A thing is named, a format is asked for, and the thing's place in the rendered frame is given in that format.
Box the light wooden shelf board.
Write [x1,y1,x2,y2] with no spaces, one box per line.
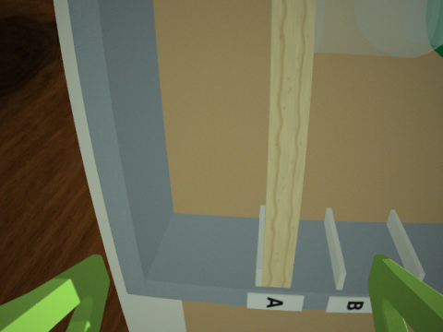
[262,0,317,288]

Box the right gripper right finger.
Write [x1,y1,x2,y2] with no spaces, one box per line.
[368,255,443,332]

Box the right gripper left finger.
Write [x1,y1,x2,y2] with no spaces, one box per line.
[0,255,110,332]

